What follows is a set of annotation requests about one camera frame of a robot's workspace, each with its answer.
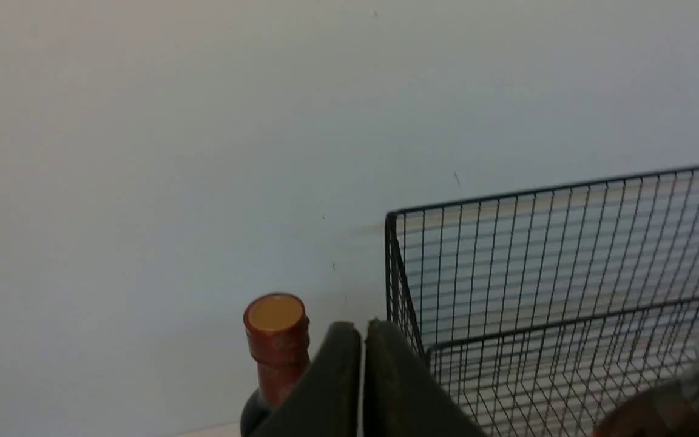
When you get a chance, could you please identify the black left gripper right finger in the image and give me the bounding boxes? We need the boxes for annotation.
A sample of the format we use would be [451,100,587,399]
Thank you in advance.
[364,320,486,436]

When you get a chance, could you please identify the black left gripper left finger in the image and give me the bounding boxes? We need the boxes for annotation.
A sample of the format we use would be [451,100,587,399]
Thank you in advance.
[251,322,362,436]

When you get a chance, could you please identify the dark soy sauce bottle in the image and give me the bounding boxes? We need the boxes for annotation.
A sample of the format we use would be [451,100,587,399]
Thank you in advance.
[240,293,311,436]

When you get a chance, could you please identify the black wire mesh shelf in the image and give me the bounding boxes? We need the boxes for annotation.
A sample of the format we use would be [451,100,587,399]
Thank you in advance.
[385,165,699,436]

